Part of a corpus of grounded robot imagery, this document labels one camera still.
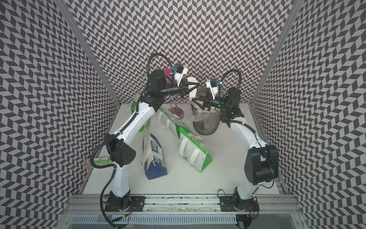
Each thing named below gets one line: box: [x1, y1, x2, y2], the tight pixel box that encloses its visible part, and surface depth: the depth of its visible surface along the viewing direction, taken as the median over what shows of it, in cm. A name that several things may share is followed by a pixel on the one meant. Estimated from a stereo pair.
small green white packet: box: [93, 156, 114, 165], surface depth 82 cm
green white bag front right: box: [179, 126, 214, 173], surface depth 72 cm
